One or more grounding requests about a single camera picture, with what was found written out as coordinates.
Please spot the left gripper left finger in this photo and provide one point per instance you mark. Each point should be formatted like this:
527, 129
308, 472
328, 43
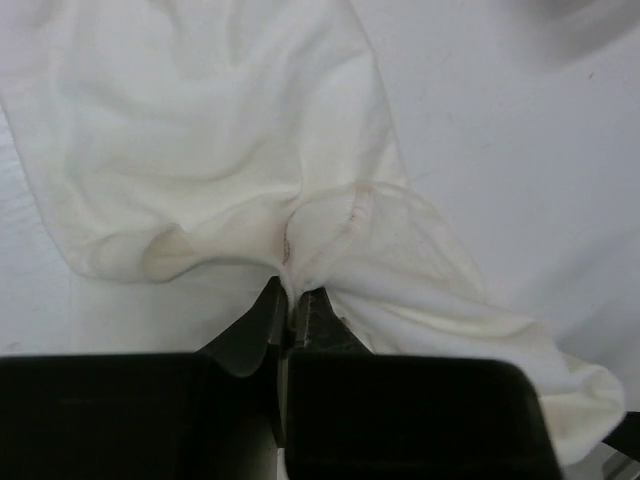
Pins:
242, 348

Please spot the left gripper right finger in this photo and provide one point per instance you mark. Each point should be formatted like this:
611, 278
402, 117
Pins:
317, 328

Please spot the white t-shirt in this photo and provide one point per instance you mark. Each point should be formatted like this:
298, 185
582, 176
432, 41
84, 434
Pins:
182, 152

